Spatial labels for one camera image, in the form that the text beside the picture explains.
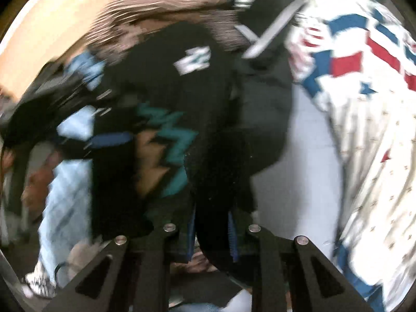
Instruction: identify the light blue striped shirt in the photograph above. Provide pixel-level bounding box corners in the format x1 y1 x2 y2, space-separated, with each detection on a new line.
250 81 345 261

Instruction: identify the brown striped garment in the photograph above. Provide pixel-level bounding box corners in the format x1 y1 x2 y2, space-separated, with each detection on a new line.
88 0 248 66

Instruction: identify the black white patterned cloth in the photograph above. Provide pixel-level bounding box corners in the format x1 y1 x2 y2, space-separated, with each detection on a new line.
21 260 57 300

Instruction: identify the person's left hand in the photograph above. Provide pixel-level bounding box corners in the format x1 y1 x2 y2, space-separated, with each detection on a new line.
18 149 62 222

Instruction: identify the black patterned knit sweater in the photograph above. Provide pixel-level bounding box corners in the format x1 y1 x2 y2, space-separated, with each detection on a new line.
91 19 293 287

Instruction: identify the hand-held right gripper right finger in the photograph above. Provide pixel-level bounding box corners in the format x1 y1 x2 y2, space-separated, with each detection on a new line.
227 211 374 312

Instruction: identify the black garment with white cord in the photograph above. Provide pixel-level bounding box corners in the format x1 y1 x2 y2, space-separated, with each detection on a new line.
234 0 313 72

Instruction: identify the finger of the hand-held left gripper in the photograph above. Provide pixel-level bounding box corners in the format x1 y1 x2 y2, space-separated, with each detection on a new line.
55 130 137 160

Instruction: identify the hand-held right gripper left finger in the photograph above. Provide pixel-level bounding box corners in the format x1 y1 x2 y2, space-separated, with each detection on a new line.
42 206 197 312

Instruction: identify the white patterned shirt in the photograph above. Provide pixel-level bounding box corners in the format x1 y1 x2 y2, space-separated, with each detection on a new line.
185 0 416 312

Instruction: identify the blue tie-dye garment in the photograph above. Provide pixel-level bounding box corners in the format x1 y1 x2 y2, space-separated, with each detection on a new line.
39 52 108 287

